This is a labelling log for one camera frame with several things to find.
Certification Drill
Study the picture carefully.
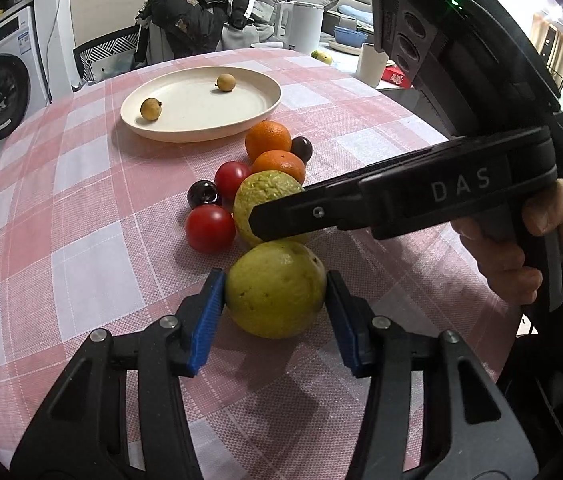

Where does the red box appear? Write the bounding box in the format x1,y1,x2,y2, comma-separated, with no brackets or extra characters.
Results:
381,65,413,89

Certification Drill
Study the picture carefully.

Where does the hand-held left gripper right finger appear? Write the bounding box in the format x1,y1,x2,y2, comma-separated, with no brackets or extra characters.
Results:
326,270,539,480

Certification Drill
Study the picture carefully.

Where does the white electric kettle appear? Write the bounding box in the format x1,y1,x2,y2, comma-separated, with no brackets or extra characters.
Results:
276,1,325,57

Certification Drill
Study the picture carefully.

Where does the orange mandarin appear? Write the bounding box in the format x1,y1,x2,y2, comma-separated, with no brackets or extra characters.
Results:
252,150,307,186
245,121,293,162

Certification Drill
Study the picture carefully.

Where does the white cup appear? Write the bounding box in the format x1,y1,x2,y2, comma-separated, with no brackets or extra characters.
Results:
356,43,389,88

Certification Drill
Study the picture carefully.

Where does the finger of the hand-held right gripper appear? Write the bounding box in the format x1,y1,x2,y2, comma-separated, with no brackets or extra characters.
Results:
249,167,377,242

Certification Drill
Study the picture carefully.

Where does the white washing machine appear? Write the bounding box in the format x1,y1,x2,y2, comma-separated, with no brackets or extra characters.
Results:
0,7,50,171

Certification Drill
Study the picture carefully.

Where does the red tomato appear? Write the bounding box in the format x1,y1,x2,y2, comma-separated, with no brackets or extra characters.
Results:
214,161,252,202
185,204,237,254

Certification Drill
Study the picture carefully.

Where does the blue bowl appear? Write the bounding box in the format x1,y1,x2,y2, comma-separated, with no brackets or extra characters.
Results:
334,26,369,46

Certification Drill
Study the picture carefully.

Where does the person's right hand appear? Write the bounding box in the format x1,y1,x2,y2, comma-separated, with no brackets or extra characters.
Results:
454,179,563,307

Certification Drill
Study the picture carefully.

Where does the white small plate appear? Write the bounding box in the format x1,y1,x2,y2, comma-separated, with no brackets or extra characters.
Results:
329,40,363,56

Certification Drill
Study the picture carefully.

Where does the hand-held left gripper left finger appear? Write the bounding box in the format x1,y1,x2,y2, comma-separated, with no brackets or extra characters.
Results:
9,268,227,480

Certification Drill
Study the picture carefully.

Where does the yellow-green bumpy guava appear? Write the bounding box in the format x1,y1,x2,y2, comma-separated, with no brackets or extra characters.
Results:
233,170,312,248

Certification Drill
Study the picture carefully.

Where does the cream round plate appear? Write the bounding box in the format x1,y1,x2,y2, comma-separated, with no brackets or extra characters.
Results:
120,66,282,143

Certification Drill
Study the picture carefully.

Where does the chair with patterned backrest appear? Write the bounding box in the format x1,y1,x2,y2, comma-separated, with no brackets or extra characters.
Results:
72,30,143,92

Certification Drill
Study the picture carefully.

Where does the yellow-green smooth guava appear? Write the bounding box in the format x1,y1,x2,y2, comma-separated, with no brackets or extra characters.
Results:
224,240,328,339

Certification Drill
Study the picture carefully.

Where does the dark purple plum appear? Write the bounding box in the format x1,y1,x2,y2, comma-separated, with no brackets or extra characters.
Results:
290,136,313,165
188,179,223,209

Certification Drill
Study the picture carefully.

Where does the pile of dark clothes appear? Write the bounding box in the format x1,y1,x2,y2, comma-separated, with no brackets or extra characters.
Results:
136,0,258,67

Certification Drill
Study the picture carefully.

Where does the pink checked tablecloth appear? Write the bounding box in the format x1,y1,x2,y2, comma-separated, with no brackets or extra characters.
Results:
0,47,527,480

